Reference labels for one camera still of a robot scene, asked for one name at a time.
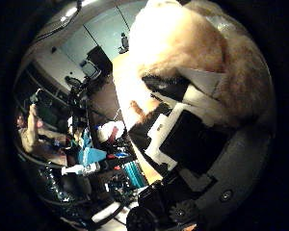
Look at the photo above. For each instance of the brown plush hedgehog toy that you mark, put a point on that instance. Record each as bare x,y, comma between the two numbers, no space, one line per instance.
189,41

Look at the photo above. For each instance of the white red cloth bundle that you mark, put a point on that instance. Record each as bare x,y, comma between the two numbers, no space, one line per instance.
110,131

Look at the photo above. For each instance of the blue plastic cover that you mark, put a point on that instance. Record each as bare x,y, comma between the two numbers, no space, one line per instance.
92,155

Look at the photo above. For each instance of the white bottle-shaped tube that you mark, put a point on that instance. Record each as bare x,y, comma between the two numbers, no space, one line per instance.
82,168

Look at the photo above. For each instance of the black office chair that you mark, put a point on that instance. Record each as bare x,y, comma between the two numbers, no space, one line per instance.
124,43

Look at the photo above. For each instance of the black box-shaped cabinet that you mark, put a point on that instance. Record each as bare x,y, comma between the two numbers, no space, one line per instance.
99,59

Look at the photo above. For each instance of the grey computer monitor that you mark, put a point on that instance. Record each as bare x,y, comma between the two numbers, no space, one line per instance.
90,69

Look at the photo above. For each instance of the person in light shirt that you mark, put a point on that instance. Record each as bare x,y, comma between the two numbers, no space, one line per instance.
28,130

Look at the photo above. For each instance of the long ceiling light strip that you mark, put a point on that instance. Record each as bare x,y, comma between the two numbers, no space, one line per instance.
69,12

